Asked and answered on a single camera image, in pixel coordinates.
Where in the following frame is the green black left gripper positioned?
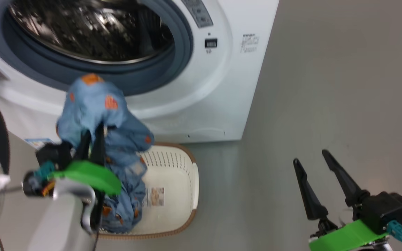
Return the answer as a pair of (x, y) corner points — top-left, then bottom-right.
(49, 122), (122, 196)

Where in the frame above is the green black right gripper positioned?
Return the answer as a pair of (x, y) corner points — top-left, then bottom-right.
(293, 150), (388, 251)

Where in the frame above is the blue printed garment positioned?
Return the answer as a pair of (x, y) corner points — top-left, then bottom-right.
(56, 74), (155, 234)

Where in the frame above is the product sticker inside basket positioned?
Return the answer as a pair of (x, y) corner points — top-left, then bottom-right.
(144, 187), (165, 207)

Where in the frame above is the cream laundry basket brown rim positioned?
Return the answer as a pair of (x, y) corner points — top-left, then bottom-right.
(95, 142), (200, 240)

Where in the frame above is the grey rubber door seal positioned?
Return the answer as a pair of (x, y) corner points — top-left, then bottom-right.
(0, 0), (194, 96)

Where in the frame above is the steel washing machine drum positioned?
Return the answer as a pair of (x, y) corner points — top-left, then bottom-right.
(8, 0), (174, 65)

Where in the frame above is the white washing machine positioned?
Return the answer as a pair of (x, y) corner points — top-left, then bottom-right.
(0, 0), (280, 144)

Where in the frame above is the blue energy label sticker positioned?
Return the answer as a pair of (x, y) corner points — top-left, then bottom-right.
(25, 138), (55, 150)

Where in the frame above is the round white filter cover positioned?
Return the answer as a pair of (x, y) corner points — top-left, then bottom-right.
(186, 128), (226, 138)

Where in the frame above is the grey warning label strip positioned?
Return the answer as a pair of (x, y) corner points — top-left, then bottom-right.
(181, 0), (214, 28)

